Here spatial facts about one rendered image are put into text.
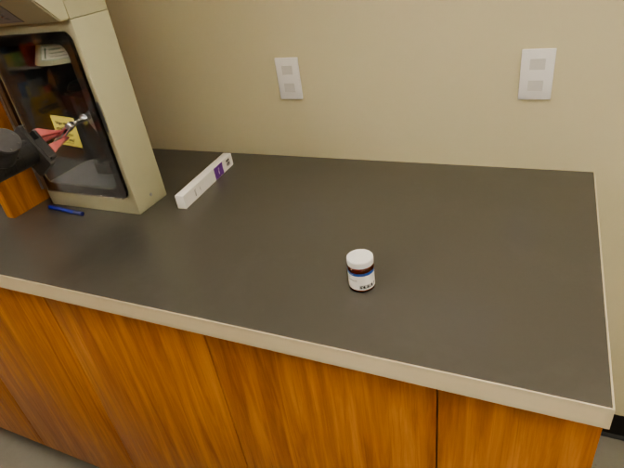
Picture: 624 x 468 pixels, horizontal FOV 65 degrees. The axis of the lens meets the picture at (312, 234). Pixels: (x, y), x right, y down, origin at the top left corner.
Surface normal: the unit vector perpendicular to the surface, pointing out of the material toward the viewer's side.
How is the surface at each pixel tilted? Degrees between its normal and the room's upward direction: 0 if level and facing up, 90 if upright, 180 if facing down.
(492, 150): 90
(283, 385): 90
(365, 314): 0
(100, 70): 90
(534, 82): 90
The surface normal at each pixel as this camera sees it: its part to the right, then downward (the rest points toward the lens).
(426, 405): -0.40, 0.53
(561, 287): -0.12, -0.84
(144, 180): 0.91, 0.11
